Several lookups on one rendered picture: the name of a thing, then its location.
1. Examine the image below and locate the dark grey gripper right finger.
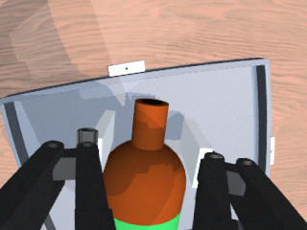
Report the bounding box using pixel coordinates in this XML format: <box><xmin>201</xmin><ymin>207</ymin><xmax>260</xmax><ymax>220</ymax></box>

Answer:
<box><xmin>179</xmin><ymin>118</ymin><xmax>307</xmax><ymax>230</ymax></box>

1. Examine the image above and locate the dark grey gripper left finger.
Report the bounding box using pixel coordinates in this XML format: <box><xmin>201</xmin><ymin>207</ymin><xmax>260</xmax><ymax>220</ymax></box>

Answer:
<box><xmin>0</xmin><ymin>110</ymin><xmax>116</xmax><ymax>230</ymax></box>

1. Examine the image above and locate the orange bottle with green base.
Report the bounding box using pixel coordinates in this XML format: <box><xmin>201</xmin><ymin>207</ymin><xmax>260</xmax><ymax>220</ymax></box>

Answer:
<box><xmin>103</xmin><ymin>99</ymin><xmax>186</xmax><ymax>230</ymax></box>

